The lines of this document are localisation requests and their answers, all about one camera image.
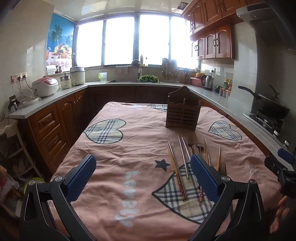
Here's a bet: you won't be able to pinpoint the bowl of green vegetables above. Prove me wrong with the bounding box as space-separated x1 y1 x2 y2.
138 74 160 83

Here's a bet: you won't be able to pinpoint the white power cable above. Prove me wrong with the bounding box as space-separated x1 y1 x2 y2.
13 78 34 103

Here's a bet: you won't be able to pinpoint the black wok with handle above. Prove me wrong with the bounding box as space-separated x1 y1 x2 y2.
238 83 291 120

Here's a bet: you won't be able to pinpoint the wide wall socket strip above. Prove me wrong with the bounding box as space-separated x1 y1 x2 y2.
11 72 28 83

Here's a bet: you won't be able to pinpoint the kitchen window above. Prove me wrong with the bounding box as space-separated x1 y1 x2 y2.
75 14 200 69

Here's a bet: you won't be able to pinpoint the wooden utensil holder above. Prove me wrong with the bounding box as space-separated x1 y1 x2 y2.
166 86 201 131

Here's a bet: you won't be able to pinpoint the gas stove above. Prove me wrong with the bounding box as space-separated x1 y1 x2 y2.
243 109 284 139

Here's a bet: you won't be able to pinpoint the small black device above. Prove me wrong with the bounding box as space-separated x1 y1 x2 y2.
8 95 20 111

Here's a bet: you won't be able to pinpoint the wooden wall cabinets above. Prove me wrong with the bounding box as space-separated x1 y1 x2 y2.
181 0 247 60

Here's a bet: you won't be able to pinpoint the pink plastic basin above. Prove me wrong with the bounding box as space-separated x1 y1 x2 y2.
190 76 204 88

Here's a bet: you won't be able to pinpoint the stainless steel electric kettle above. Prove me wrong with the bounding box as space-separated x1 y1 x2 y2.
200 74 215 91

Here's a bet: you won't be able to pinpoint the metal kitchen faucet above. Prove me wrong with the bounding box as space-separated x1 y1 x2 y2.
131 59 142 80

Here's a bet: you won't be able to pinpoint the metal dish rack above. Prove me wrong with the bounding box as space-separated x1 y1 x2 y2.
162 58 180 83

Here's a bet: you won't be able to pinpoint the white round plate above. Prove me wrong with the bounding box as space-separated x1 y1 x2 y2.
19 97 41 107

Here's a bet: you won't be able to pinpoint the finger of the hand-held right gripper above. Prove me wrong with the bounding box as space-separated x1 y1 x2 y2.
264 156 288 178
277 148 296 164

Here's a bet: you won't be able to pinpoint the person's right hand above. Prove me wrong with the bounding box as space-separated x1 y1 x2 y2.
270 196 291 233

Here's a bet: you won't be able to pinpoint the green round basin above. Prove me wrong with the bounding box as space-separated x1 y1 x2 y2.
23 177 45 193

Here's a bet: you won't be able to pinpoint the grey speckled countertop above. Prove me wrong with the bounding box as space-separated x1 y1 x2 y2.
8 80 296 158

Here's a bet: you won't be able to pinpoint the small white electric pot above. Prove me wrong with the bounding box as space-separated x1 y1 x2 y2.
60 73 76 90

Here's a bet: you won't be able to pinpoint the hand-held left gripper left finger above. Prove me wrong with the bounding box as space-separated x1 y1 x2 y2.
20 154 97 241

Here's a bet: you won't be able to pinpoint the tropical fruit wall poster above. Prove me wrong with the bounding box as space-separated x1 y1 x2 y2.
46 13 77 73

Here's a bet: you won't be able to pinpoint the pink printed bedsheet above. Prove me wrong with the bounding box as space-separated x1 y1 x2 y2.
50 101 282 241

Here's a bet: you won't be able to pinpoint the wooden base cabinets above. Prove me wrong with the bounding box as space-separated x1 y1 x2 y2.
19 85 232 186

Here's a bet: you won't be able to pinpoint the range hood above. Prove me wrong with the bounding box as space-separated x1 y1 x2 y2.
236 0 296 50

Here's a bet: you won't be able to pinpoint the kitchen sink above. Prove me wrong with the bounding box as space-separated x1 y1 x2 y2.
106 79 162 84

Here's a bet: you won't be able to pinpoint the silver metal chopstick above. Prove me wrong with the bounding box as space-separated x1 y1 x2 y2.
177 135 190 179
182 137 195 158

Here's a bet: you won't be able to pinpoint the large white rice cooker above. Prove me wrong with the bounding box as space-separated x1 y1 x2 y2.
69 66 86 86

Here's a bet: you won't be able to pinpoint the white and pink rice cooker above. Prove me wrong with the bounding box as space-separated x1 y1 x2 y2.
32 77 59 98

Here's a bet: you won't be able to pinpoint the white storage rack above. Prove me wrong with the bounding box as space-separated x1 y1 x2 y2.
0 118 45 210

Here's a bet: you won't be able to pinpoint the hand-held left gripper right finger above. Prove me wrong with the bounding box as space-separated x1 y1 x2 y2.
188 153 265 241

